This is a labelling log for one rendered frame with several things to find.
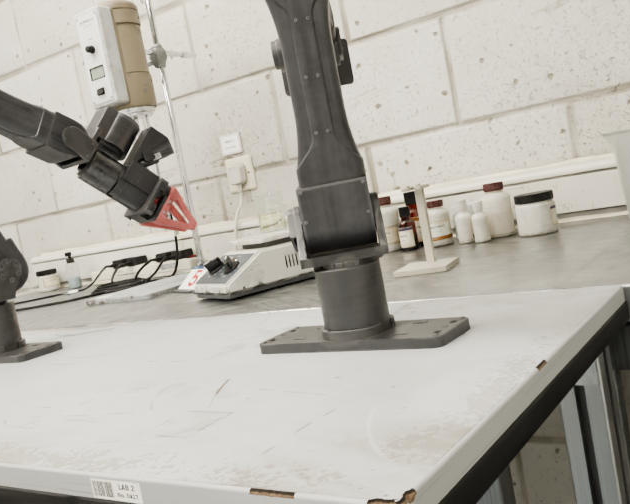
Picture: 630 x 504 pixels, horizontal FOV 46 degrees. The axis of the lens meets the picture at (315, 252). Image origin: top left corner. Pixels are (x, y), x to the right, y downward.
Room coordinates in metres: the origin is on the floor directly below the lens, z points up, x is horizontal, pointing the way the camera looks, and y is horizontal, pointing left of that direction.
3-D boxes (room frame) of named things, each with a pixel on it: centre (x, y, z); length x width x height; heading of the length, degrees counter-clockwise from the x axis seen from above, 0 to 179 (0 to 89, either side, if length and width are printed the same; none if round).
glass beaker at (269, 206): (1.31, 0.07, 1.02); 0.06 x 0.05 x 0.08; 98
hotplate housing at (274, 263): (1.28, 0.09, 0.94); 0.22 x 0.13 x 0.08; 123
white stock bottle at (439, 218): (1.40, -0.24, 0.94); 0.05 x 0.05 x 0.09
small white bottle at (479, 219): (1.32, -0.30, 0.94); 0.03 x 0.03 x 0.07
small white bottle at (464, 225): (1.35, -0.28, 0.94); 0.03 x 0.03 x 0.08
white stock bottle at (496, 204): (1.35, -0.34, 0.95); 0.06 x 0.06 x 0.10
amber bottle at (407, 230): (1.42, -0.18, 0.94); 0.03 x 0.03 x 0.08
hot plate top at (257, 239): (1.29, 0.07, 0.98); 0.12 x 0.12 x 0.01; 33
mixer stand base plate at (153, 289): (1.62, 0.33, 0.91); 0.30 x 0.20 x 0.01; 145
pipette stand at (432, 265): (1.09, -0.16, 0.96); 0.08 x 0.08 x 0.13; 64
